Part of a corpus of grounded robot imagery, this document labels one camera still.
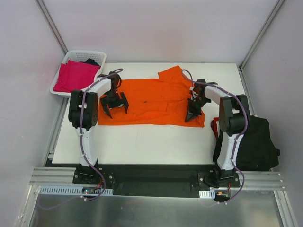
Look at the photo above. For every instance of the pink t shirt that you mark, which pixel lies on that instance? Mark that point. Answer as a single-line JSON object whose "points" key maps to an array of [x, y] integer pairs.
{"points": [[75, 76]]}

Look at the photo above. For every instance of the left white cable duct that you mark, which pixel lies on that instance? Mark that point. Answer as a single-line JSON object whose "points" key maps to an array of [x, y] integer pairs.
{"points": [[74, 190]]}

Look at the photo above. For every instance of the white plastic basket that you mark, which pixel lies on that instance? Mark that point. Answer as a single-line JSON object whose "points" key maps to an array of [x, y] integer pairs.
{"points": [[79, 56]]}

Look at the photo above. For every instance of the white cable duct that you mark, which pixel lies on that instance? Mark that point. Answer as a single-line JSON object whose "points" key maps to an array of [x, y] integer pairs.
{"points": [[74, 190], [207, 194]]}

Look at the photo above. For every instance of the red t shirt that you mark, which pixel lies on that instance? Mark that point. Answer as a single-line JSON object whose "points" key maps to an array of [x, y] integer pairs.
{"points": [[215, 127]]}

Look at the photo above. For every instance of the right white cable duct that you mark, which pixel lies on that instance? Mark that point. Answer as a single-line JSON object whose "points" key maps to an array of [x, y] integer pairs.
{"points": [[207, 194]]}

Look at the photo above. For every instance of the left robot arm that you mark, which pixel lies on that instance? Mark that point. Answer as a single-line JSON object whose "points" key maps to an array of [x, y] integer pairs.
{"points": [[83, 114]]}

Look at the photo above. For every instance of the black t shirt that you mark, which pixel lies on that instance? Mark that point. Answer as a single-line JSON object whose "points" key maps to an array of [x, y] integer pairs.
{"points": [[257, 151]]}

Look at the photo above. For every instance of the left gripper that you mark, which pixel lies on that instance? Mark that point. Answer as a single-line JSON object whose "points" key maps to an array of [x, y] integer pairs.
{"points": [[114, 100]]}

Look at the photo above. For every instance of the dark navy t shirt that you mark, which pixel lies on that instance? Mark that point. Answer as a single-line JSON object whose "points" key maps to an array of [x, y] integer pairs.
{"points": [[92, 62]]}

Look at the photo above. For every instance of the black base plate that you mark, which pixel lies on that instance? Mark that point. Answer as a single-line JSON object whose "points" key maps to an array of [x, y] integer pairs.
{"points": [[180, 181]]}

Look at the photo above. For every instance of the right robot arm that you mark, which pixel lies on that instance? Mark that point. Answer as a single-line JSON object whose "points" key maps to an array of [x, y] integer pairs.
{"points": [[233, 122]]}

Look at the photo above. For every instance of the orange t shirt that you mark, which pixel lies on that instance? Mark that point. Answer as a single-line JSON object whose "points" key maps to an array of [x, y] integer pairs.
{"points": [[161, 101]]}

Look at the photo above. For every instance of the right aluminium frame post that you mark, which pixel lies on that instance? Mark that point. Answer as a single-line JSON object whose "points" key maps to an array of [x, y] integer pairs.
{"points": [[265, 27]]}

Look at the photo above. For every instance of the aluminium frame post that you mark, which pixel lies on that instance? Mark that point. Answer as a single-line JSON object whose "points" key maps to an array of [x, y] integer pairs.
{"points": [[265, 27], [51, 23]]}

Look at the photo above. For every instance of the left aluminium frame post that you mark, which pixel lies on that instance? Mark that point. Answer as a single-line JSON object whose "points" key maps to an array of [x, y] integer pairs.
{"points": [[51, 23]]}

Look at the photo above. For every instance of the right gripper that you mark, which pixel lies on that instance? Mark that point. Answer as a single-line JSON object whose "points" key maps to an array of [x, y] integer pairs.
{"points": [[195, 106]]}

